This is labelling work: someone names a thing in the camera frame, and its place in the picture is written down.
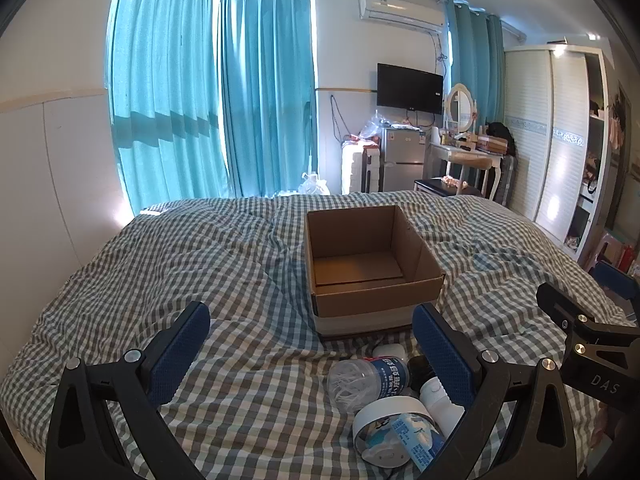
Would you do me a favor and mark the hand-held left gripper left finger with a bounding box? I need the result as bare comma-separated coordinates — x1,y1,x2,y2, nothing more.
44,301,212,480

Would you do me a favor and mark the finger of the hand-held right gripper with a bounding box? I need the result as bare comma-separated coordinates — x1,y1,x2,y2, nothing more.
536,282,640,361
592,259,640,313

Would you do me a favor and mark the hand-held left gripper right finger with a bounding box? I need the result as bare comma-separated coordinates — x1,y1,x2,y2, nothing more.
411,302,596,480

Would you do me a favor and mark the small black object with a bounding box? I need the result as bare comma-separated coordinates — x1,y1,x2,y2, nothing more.
407,355,436,386

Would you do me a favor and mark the small white bottle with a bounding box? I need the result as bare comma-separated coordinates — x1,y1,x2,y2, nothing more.
419,377,466,436

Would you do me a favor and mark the clear dental floss jar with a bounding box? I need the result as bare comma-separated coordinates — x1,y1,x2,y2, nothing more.
327,355,413,413

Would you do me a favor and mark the white tape roll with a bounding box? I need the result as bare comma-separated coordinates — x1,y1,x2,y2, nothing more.
352,396,446,471

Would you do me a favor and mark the brown cardboard box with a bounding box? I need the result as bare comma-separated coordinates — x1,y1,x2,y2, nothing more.
303,205,447,340

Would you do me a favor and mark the person's right forearm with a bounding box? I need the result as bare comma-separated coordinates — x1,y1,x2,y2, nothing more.
595,405,632,456

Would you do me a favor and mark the pink plastic stool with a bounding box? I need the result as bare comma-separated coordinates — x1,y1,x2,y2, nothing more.
582,230,628,273

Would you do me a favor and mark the grey checkered blanket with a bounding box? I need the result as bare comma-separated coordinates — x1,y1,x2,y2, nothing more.
0,192,633,480

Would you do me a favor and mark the dark suitcase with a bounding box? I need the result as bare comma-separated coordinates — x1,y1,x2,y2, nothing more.
500,155,518,206

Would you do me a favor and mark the white dressing table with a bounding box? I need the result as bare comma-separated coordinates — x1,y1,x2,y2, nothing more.
429,140,503,201

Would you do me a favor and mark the white sliding door wardrobe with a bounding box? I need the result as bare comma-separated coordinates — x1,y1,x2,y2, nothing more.
502,44,621,261

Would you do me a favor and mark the black bag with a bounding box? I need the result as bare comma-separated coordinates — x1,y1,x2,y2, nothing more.
485,121,516,158

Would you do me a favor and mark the silver mini fridge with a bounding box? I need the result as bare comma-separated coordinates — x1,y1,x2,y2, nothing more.
381,126,427,193

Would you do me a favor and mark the white plastic drawer cabinet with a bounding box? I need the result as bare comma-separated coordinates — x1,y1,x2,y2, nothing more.
341,144,382,195

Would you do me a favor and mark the white plastic bag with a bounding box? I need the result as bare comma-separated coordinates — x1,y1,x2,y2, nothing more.
299,172,331,196

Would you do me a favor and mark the white oval vanity mirror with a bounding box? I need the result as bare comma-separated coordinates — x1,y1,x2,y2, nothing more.
442,85,478,133

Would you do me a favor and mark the clear plastic bag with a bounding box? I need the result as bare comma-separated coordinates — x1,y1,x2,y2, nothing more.
360,110,388,141

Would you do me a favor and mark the teal curtain beside wardrobe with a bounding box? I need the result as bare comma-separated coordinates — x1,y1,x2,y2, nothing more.
445,0,506,136

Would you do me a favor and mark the wide teal curtain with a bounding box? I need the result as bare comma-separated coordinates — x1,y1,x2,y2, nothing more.
107,0,231,213

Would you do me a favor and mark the narrow teal curtain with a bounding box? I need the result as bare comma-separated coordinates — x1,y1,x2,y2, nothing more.
217,0,318,198

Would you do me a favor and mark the white air conditioner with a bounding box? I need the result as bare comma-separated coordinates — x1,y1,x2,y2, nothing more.
358,0,447,31

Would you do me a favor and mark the black wall television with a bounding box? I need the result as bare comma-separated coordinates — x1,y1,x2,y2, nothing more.
376,63,444,115

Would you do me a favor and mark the blue hanging cable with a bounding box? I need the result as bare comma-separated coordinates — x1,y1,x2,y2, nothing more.
330,92,351,143

